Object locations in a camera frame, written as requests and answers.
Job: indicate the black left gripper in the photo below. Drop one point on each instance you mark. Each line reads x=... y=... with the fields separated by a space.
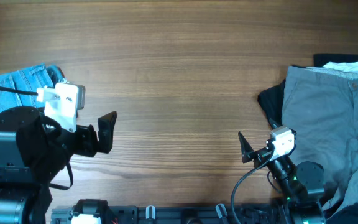
x=90 y=145

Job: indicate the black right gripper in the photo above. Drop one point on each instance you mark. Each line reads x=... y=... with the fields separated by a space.
x=248 y=154

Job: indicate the light blue denim jeans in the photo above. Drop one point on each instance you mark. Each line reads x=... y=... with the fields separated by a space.
x=28 y=79

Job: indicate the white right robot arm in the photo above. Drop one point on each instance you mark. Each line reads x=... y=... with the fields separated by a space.
x=301 y=185

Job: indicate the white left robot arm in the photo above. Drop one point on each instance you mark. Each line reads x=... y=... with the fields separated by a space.
x=34 y=148

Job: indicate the black garment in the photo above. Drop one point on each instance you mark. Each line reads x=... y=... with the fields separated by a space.
x=271 y=99

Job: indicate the grey trousers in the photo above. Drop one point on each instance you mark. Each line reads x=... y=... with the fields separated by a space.
x=322 y=107

